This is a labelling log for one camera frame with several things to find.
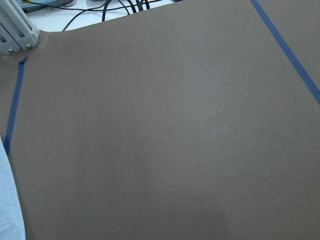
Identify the light blue button-up shirt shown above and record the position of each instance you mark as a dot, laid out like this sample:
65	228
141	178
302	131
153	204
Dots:
12	225

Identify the aluminium frame post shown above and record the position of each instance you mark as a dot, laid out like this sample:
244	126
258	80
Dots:
17	32

